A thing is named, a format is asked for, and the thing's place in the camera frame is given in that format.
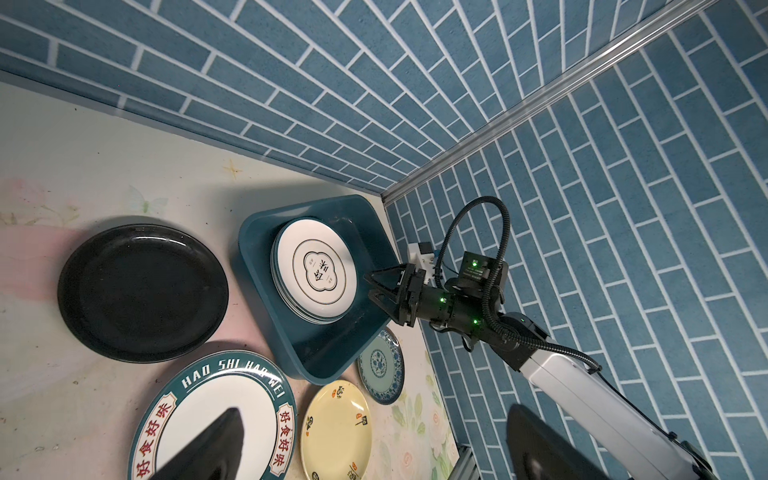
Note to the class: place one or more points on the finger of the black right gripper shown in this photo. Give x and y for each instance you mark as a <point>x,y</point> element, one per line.
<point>389,302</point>
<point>390,277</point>

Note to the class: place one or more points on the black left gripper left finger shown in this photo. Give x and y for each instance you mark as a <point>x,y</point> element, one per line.
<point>215,453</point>

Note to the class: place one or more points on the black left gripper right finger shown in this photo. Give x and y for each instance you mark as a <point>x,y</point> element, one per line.
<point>537,451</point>

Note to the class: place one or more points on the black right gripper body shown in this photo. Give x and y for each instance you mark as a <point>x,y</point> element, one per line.
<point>445,309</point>

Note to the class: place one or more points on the white plate cloud motif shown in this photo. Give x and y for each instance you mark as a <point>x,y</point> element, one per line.
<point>316,267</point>

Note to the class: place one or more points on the green rim plate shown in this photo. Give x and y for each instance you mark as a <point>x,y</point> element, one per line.
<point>287,299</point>
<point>205,389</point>

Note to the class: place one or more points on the yellow floral plate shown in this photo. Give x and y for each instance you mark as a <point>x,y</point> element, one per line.
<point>337,433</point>

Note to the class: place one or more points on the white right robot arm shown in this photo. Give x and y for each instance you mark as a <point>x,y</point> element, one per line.
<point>573,380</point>

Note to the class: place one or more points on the teal plastic bin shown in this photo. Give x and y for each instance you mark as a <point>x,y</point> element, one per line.
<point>305,350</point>

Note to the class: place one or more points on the green blue floral plate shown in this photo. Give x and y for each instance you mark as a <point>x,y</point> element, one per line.
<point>381,368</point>

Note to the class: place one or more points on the black plate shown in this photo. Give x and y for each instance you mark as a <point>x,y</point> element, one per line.
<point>142,293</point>

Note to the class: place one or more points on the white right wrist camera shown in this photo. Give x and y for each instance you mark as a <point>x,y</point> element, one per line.
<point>422,255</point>

